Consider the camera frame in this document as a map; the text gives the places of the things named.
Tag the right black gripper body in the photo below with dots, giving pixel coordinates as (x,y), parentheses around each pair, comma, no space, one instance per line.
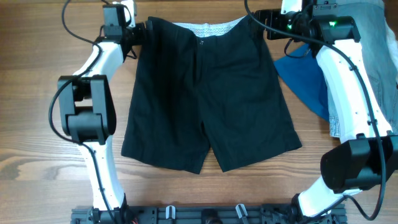
(279,22)

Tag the blue garment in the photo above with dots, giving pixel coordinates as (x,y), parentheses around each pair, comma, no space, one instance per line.
(305,78)

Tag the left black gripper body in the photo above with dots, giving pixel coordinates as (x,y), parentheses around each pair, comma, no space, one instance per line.
(138,34)

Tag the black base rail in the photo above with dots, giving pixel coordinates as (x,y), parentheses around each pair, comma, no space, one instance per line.
(266,213)

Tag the light denim shorts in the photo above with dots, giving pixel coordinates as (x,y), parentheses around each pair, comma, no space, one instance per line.
(380,68)

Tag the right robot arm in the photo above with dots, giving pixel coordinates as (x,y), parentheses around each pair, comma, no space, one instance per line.
(367,153)

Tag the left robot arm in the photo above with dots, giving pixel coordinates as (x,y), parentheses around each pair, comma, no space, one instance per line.
(88,116)

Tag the black shorts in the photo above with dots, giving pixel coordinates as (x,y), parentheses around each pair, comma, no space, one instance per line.
(207,87)

